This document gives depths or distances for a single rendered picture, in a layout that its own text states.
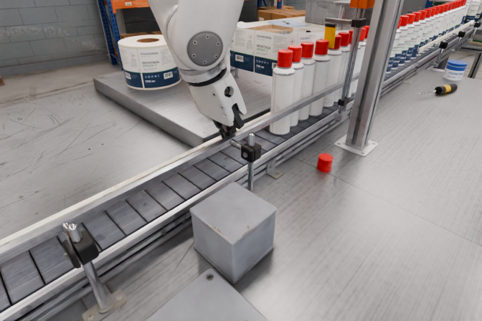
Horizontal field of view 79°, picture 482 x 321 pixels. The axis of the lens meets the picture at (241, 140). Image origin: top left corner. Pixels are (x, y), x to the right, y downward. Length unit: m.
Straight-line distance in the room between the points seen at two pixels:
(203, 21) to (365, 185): 0.50
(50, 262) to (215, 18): 0.41
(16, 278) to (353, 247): 0.51
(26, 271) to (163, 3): 0.41
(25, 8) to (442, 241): 4.88
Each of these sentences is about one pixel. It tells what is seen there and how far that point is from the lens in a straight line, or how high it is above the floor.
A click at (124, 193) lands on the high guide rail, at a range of 0.47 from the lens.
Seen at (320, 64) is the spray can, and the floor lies 1.03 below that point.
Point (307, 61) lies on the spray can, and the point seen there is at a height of 1.04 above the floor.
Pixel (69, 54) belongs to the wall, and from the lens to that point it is 5.08.
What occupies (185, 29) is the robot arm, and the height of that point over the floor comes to 1.18.
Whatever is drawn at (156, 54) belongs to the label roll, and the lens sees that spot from 1.04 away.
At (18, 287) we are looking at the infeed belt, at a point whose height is 0.88.
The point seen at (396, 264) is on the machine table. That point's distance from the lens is 0.57.
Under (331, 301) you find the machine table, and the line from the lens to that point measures 0.50.
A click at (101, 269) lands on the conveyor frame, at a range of 0.52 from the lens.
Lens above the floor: 1.24
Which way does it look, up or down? 31 degrees down
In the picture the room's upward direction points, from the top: straight up
